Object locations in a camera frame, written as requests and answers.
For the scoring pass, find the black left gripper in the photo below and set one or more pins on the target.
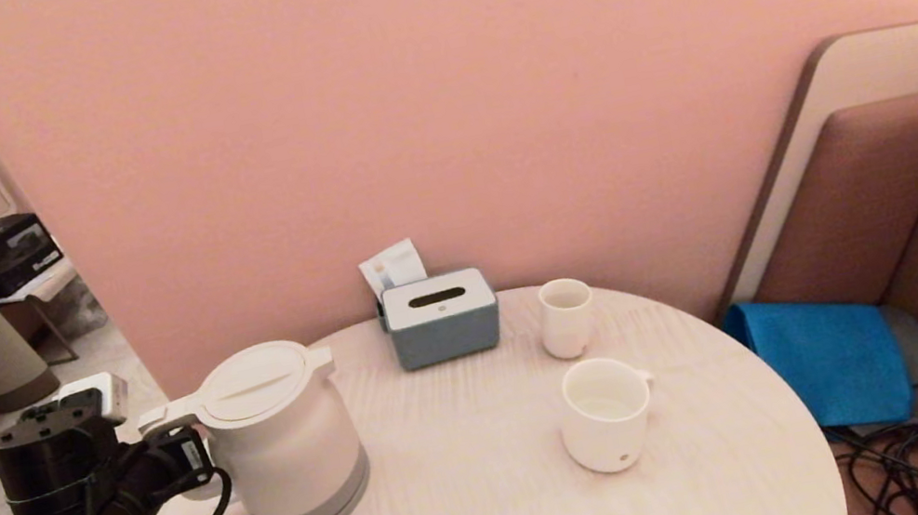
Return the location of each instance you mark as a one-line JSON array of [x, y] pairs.
[[135, 484]]

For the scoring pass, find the white electric kettle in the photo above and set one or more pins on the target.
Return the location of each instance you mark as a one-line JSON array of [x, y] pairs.
[[288, 439]]

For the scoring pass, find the clear plastic bag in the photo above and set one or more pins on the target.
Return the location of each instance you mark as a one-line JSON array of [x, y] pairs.
[[77, 309]]

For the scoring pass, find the small white stool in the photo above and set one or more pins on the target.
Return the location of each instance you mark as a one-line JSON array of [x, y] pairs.
[[46, 284]]

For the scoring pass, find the black box appliance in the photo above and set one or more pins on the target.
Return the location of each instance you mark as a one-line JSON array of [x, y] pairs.
[[9, 259]]

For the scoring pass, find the white paper packets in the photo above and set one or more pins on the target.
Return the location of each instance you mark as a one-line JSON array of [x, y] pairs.
[[394, 265]]

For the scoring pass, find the blue-grey tissue box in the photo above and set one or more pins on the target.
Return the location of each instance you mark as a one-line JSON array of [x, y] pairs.
[[444, 332]]

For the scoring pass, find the white ribbed mug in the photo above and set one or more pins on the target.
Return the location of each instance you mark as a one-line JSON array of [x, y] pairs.
[[604, 438]]

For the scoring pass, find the blue folded cloth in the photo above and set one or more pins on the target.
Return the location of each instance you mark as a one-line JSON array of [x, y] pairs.
[[827, 362]]

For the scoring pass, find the beige sofa back panel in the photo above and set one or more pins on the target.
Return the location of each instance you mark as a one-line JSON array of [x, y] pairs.
[[861, 71]]

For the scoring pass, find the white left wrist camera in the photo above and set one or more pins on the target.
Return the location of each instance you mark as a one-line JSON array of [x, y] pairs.
[[100, 391]]

